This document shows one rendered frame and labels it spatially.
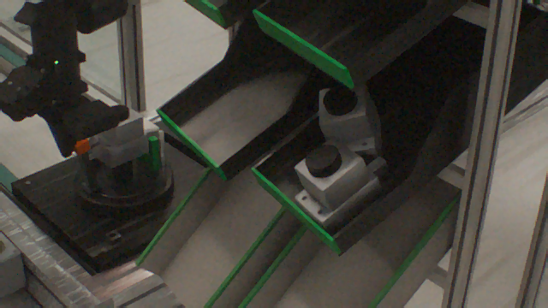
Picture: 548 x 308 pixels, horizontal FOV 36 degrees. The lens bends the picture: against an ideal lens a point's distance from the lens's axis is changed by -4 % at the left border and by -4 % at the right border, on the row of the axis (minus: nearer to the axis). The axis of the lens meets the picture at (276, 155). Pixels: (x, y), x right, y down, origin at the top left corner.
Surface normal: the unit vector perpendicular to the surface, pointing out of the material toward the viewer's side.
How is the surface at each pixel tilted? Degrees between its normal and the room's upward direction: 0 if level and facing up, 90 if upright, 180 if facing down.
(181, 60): 0
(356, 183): 90
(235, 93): 25
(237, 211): 45
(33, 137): 0
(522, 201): 0
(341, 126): 105
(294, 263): 90
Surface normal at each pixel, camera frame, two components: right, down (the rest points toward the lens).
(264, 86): -0.33, -0.65
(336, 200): 0.54, 0.46
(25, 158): 0.03, -0.85
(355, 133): -0.04, 0.73
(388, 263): -0.58, -0.40
